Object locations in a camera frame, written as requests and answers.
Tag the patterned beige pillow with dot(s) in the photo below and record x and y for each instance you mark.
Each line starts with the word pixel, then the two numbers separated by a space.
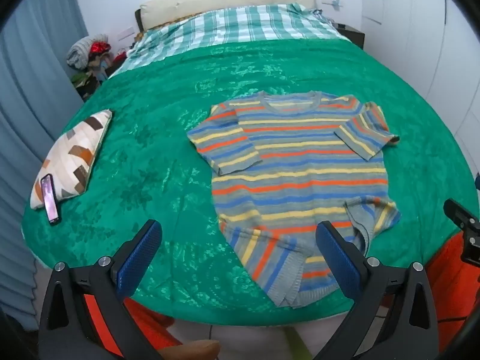
pixel 71 157

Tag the white wall switch plate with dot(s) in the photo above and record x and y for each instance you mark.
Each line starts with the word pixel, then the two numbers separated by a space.
pixel 125 33

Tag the green checked bed sheet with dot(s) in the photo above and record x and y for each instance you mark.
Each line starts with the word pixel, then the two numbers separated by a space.
pixel 240 26

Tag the green bed blanket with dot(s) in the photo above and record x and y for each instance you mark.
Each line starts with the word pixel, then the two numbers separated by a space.
pixel 157 150

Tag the person's orange pants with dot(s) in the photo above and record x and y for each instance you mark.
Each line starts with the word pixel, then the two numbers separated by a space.
pixel 150 326

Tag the cream padded headboard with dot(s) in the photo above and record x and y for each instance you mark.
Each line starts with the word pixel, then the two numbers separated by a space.
pixel 225 2

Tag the pile of mixed clothes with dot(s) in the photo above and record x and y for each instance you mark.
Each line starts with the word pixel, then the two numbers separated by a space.
pixel 93 77

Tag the striped knit sweater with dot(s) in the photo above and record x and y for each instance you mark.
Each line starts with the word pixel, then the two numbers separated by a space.
pixel 296 180

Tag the grey knitted cloth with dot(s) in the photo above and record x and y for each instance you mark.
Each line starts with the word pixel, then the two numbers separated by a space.
pixel 80 50

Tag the white wall socket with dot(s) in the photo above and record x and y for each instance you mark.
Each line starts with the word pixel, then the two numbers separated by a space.
pixel 333 0

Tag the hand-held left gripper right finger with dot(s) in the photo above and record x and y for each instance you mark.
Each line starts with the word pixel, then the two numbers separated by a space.
pixel 337 258

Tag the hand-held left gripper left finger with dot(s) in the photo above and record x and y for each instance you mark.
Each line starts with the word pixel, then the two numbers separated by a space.
pixel 140 255

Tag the white wardrobe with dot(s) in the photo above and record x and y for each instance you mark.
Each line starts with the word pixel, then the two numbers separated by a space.
pixel 423 26

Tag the blue curtain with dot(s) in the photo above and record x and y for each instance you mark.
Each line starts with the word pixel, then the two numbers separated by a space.
pixel 26 120

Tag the dark wooden nightstand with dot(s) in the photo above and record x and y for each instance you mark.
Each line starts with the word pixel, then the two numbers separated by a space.
pixel 352 33

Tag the black smartphone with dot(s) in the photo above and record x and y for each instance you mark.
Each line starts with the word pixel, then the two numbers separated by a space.
pixel 50 198

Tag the red shiny bag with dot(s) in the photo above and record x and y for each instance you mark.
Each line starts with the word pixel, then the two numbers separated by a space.
pixel 99 47

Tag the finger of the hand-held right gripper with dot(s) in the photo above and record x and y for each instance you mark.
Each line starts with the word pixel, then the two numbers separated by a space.
pixel 459 212

